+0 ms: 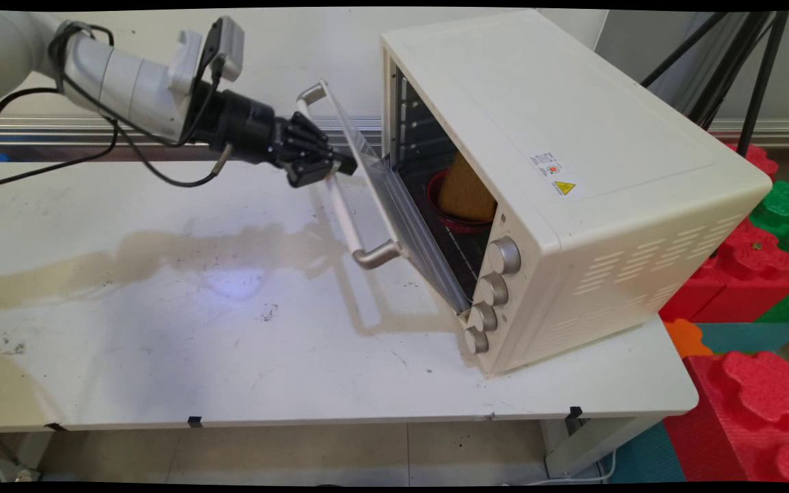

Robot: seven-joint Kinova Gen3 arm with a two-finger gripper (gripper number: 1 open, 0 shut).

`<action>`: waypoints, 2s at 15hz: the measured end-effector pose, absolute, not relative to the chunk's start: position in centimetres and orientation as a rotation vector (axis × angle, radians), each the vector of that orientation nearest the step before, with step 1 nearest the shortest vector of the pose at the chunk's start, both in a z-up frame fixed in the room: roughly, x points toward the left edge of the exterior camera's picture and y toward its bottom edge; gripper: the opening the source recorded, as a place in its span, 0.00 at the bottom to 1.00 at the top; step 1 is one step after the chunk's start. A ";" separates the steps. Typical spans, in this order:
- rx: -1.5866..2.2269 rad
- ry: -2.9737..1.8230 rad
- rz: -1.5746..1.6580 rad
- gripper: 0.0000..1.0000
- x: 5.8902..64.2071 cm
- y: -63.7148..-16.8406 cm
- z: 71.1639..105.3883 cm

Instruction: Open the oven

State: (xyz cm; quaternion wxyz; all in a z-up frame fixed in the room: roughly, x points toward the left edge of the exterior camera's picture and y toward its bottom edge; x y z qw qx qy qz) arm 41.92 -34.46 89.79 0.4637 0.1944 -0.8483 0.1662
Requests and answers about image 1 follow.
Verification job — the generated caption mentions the orange foam piece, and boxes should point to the orange foam piece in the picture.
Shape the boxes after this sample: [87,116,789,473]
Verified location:
[663,318,714,359]

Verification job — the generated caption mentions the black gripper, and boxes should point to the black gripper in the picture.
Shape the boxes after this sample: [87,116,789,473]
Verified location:
[192,89,359,190]

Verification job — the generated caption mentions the small red foam block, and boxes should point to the small red foam block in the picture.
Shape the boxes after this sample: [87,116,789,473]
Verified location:
[722,141,779,179]

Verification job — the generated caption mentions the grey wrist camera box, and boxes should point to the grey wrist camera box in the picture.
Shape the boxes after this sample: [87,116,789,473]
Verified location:
[199,16,246,84]

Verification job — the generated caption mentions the large silver oven knob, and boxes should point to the large silver oven knob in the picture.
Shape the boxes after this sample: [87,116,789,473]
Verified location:
[488,236,523,275]

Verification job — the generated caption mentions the metal oven rack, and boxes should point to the metal oven rack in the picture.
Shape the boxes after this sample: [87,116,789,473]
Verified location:
[405,205,493,303]

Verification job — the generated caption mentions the glass oven door with handle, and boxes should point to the glass oven door with handle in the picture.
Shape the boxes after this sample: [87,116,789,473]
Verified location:
[296,78,475,316]

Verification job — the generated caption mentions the red bowl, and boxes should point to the red bowl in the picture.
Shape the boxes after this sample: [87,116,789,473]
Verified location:
[426,169,498,235]

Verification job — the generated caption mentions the green foam block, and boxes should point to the green foam block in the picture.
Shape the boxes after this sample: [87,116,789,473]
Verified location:
[749,179,789,323]

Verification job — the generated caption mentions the cream toaster oven body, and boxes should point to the cream toaster oven body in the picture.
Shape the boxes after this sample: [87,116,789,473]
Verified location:
[379,8,774,377]

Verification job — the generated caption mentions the black camera cable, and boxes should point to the black camera cable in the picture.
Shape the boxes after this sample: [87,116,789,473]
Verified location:
[48,21,226,149]

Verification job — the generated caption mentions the teal foam mat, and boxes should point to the teal foam mat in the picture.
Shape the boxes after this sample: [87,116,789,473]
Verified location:
[692,321,789,354]

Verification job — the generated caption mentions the black cable with silver plug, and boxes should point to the black cable with silver plug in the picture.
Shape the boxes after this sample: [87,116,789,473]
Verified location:
[0,86,235,190]

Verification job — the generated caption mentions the white table leg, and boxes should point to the white table leg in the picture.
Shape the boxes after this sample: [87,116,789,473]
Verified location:
[540,413,664,479]

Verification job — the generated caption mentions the white floor cable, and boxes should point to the white floor cable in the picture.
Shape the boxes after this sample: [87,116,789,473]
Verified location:
[501,448,616,485]

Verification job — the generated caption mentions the large red foam block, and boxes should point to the large red foam block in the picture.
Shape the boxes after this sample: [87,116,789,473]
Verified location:
[663,349,789,484]

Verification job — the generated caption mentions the white label sticker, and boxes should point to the white label sticker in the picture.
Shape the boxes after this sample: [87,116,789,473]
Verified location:
[528,151,562,179]

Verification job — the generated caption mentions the black tripod legs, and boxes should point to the black tripod legs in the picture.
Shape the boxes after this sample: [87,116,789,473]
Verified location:
[640,10,789,158]

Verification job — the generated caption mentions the aluminium rail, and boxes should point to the aluminium rail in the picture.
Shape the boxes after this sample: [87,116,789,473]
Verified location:
[0,116,789,147]

